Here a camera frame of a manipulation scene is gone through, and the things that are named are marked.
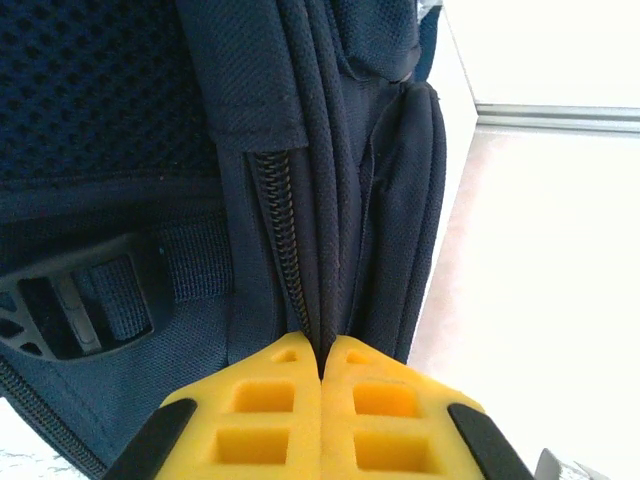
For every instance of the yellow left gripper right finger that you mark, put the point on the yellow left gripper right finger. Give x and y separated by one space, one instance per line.
435 430

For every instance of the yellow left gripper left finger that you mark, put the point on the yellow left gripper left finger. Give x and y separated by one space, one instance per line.
210 430

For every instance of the navy blue backpack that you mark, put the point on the navy blue backpack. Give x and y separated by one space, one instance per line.
125 100

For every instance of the aluminium table edge rail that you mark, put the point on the aluminium table edge rail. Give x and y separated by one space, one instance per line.
550 117

